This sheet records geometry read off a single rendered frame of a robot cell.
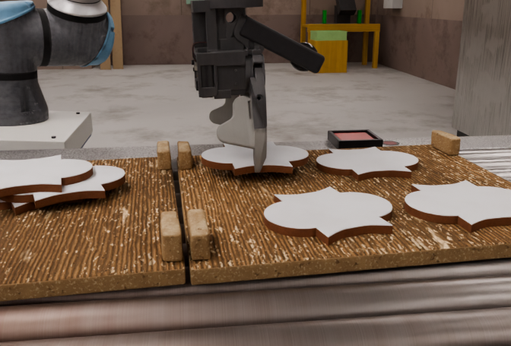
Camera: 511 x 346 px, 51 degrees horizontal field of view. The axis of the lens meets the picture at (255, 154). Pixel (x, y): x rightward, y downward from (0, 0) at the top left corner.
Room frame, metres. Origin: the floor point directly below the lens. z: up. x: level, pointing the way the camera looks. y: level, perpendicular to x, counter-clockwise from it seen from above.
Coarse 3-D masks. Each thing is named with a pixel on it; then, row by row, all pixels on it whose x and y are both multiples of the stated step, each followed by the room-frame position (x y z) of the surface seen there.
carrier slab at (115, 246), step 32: (96, 160) 0.73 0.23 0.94; (128, 160) 0.73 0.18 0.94; (128, 192) 0.60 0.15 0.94; (160, 192) 0.60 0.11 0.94; (0, 224) 0.50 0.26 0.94; (32, 224) 0.50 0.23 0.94; (64, 224) 0.50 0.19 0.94; (96, 224) 0.50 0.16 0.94; (128, 224) 0.50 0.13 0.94; (0, 256) 0.43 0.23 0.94; (32, 256) 0.43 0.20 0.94; (64, 256) 0.43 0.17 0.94; (96, 256) 0.43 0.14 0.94; (128, 256) 0.43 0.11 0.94; (160, 256) 0.43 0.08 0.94; (0, 288) 0.38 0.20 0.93; (32, 288) 0.39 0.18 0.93; (64, 288) 0.39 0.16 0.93; (96, 288) 0.40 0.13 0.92; (128, 288) 0.40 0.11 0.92
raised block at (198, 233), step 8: (192, 216) 0.46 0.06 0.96; (200, 216) 0.46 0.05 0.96; (192, 224) 0.44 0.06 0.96; (200, 224) 0.44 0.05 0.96; (192, 232) 0.43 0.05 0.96; (200, 232) 0.43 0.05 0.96; (208, 232) 0.43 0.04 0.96; (192, 240) 0.42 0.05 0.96; (200, 240) 0.42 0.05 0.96; (208, 240) 0.42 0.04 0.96; (192, 248) 0.42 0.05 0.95; (200, 248) 0.42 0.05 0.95; (208, 248) 0.42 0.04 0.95; (192, 256) 0.42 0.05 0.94; (200, 256) 0.42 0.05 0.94; (208, 256) 0.42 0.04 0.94
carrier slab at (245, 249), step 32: (192, 160) 0.73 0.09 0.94; (448, 160) 0.73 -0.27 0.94; (192, 192) 0.60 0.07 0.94; (224, 192) 0.60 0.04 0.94; (256, 192) 0.60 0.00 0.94; (288, 192) 0.60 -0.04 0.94; (384, 192) 0.60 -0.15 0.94; (224, 224) 0.50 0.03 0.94; (256, 224) 0.50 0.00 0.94; (416, 224) 0.50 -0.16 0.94; (448, 224) 0.50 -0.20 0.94; (224, 256) 0.43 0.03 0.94; (256, 256) 0.43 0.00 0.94; (288, 256) 0.43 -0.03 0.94; (320, 256) 0.43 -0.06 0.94; (352, 256) 0.44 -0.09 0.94; (384, 256) 0.44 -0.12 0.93; (416, 256) 0.45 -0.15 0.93; (448, 256) 0.45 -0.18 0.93; (480, 256) 0.46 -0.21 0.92
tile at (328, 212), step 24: (312, 192) 0.57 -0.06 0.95; (336, 192) 0.57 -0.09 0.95; (360, 192) 0.57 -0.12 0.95; (264, 216) 0.51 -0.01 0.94; (288, 216) 0.50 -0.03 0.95; (312, 216) 0.50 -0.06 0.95; (336, 216) 0.50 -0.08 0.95; (360, 216) 0.50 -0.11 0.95; (384, 216) 0.51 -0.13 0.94; (336, 240) 0.46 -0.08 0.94
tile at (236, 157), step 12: (228, 144) 0.72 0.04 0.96; (204, 156) 0.66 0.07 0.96; (216, 156) 0.66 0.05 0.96; (228, 156) 0.66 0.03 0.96; (240, 156) 0.66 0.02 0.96; (252, 156) 0.67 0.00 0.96; (276, 156) 0.67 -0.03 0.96; (288, 156) 0.67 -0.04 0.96; (300, 156) 0.67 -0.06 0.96; (216, 168) 0.64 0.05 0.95; (228, 168) 0.64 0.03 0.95; (240, 168) 0.62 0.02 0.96; (252, 168) 0.63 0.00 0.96; (264, 168) 0.63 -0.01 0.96; (276, 168) 0.63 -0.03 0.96; (288, 168) 0.63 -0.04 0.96
